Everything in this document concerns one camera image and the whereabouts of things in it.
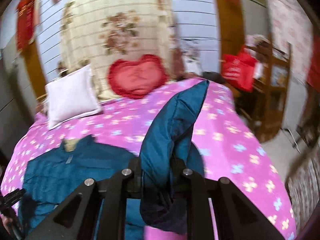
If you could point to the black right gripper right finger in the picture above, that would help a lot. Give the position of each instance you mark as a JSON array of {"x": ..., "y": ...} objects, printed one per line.
[{"x": 218, "y": 209}]

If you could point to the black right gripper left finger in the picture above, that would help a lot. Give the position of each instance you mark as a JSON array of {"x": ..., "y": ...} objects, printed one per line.
[{"x": 96, "y": 209}]

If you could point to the teal puffer jacket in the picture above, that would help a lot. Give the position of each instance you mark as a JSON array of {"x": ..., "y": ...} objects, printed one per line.
[{"x": 52, "y": 176}]

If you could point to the pink floral bedspread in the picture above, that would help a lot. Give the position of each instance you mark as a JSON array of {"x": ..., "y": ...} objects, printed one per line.
[{"x": 226, "y": 144}]

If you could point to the wooden shelf unit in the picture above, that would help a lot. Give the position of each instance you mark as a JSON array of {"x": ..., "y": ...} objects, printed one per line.
[{"x": 264, "y": 107}]

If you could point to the white pillow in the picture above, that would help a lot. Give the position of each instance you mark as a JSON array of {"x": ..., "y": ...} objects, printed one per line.
[{"x": 70, "y": 97}]

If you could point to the red shopping bag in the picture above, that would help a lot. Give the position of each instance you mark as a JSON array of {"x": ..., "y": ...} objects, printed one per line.
[{"x": 238, "y": 70}]

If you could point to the red heart cushion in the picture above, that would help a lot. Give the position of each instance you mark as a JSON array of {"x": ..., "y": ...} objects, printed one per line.
[{"x": 136, "y": 79}]

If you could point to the beige floral blanket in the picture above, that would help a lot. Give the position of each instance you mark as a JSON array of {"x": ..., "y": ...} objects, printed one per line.
[{"x": 99, "y": 32}]

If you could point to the red wall decoration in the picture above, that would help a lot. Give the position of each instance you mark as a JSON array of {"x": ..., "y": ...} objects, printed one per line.
[{"x": 25, "y": 23}]

